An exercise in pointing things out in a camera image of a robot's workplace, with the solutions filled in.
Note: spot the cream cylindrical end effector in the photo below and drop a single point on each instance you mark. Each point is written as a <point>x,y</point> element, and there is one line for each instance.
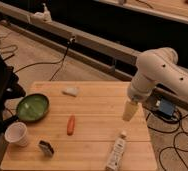
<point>129,110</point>

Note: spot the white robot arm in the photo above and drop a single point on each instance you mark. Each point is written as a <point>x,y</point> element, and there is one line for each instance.
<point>155,66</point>

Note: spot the blue electronic box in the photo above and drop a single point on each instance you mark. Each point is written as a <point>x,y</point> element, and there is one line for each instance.
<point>165,108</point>

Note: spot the white tube bottle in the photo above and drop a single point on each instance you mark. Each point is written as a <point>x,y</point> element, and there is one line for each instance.
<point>114,159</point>

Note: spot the orange carrot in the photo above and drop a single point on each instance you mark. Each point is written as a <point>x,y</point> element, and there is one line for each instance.
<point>71,125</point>

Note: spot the green frying pan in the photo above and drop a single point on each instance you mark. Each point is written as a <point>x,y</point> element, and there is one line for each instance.
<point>31,108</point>

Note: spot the white paper cup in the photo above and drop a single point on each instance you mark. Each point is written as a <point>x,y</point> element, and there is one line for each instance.
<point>17,134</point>

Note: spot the white object on rail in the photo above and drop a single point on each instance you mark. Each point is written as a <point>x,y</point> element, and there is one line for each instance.
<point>45,15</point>

